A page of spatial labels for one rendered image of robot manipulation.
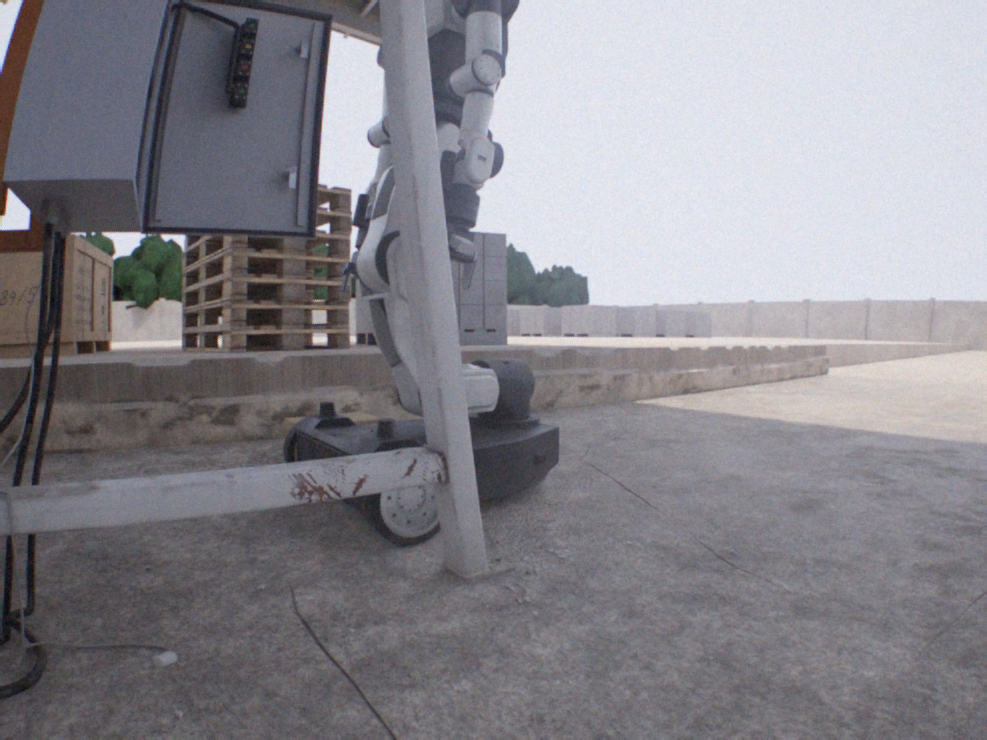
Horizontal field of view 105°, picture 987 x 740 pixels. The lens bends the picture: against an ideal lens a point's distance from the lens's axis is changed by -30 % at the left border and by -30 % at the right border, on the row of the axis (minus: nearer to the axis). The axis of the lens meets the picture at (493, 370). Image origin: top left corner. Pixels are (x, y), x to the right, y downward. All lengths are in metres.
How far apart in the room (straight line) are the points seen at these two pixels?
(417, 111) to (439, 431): 0.50
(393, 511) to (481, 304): 3.18
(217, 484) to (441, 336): 0.39
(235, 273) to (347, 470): 2.35
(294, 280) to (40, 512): 2.60
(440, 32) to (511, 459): 1.12
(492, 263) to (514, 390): 2.79
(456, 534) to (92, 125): 0.85
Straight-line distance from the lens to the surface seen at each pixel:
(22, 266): 4.08
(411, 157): 0.83
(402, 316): 1.28
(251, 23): 1.37
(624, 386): 3.47
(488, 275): 4.19
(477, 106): 1.30
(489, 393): 1.40
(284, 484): 0.77
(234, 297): 3.04
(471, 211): 1.18
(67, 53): 0.90
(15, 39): 0.94
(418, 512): 1.13
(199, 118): 1.30
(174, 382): 2.30
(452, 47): 1.51
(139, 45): 0.90
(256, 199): 1.26
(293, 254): 3.22
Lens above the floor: 0.43
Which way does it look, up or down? 4 degrees down
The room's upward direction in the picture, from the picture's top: straight up
